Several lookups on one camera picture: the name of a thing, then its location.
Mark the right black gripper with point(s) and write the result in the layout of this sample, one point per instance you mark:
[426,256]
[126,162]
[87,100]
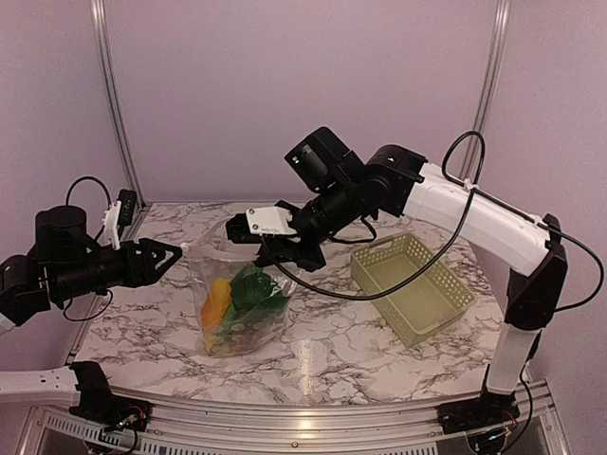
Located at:
[285,250]

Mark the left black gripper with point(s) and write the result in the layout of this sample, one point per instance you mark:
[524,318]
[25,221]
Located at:
[146,272]

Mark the green white bok choy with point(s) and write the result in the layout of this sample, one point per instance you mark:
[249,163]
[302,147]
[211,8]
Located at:
[255,297]

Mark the clear zip top bag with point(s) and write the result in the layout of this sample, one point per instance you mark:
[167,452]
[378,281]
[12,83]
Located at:
[211,256]

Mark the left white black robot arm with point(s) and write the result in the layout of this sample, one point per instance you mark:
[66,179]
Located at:
[35,282]

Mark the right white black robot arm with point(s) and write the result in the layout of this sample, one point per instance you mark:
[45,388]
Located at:
[400,182]

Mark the beige perforated plastic basket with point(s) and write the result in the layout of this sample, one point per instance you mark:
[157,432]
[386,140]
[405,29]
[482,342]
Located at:
[420,309]

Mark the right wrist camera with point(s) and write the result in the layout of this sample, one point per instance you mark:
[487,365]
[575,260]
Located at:
[248,227]

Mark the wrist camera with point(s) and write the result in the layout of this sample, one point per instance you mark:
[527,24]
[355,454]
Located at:
[119,216]
[248,227]

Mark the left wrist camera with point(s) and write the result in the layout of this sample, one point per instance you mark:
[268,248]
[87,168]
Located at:
[119,216]

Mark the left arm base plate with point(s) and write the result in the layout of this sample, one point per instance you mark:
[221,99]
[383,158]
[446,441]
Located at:
[115,412]

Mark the front aluminium rail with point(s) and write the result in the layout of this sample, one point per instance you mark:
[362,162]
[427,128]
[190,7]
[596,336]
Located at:
[189,426]

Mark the left aluminium frame post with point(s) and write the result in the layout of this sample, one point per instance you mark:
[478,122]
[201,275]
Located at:
[101,31]

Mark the aluminium frame post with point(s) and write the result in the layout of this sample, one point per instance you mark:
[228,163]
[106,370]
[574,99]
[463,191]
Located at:
[495,59]
[101,31]

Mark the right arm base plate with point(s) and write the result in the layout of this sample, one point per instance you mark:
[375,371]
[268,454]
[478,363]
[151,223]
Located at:
[474,413]

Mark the right aluminium frame post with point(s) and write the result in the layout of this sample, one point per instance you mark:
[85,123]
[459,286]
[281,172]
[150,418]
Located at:
[495,59]

